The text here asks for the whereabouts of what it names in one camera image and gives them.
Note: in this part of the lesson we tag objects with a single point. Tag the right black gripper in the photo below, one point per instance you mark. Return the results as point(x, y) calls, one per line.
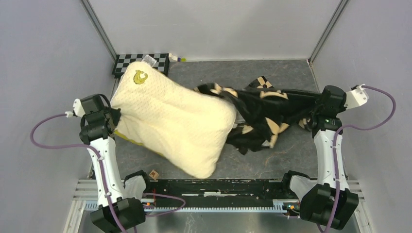
point(341, 107)

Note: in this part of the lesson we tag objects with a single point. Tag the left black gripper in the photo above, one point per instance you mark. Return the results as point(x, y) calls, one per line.
point(116, 114)

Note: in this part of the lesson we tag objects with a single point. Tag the black floral pillowcase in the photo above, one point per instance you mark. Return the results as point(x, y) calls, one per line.
point(265, 112)

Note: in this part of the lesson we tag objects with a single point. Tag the cream pillow with yellow edge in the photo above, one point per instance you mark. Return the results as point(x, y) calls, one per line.
point(186, 127)

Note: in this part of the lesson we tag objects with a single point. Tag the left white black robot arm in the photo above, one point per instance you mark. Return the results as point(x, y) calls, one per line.
point(119, 205)

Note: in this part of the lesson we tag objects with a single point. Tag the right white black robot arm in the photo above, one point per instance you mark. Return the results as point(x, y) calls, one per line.
point(329, 201)

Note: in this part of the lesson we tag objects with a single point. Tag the black white checkerboard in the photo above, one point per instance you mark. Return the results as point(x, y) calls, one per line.
point(159, 61)

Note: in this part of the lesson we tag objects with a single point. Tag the small wooden cube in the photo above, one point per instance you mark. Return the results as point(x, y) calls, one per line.
point(154, 175)

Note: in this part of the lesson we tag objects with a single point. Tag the small white green block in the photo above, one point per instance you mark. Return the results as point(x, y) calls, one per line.
point(175, 58)

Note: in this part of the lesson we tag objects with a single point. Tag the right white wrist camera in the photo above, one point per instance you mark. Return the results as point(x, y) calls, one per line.
point(356, 97)

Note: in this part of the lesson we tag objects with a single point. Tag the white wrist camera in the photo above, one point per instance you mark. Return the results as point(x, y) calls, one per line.
point(356, 97)
point(77, 110)

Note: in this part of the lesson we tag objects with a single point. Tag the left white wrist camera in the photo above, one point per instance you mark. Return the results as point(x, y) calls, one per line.
point(77, 110)

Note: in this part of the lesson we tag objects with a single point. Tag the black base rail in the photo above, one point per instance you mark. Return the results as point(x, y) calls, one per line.
point(221, 195)

